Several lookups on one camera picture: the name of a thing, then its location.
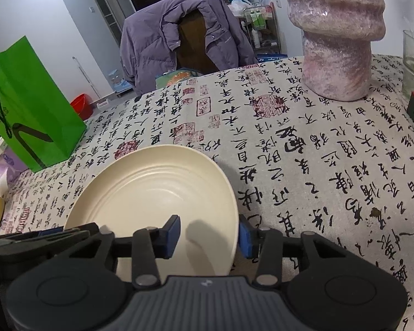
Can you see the green paper bag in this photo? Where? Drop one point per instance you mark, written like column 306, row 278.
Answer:
column 27, row 110

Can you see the purple tissue pack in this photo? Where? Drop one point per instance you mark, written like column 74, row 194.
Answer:
column 3, row 170

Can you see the calligraphy print tablecloth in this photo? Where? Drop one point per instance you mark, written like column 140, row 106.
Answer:
column 314, row 165

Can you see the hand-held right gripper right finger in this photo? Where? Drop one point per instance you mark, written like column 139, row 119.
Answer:
column 245, row 239

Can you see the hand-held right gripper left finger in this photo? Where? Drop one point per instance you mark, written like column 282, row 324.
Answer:
column 170, row 236

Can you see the purple padded jacket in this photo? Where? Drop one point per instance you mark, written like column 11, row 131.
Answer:
column 141, row 48

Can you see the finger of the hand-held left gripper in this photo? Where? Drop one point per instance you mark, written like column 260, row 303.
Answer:
column 79, row 231

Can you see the pink ceramic vase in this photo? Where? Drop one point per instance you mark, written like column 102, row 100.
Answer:
column 334, row 41

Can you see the storage cart with bottles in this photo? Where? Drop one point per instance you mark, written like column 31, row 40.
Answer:
column 258, row 20

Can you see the red plastic basin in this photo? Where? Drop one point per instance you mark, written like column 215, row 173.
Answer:
column 82, row 105

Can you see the wooden chair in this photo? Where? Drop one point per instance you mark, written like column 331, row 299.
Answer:
column 193, row 44

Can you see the cream plate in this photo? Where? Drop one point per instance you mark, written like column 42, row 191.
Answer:
column 151, row 186

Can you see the patterned seat cushion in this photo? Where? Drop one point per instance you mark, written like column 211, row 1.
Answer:
column 179, row 76

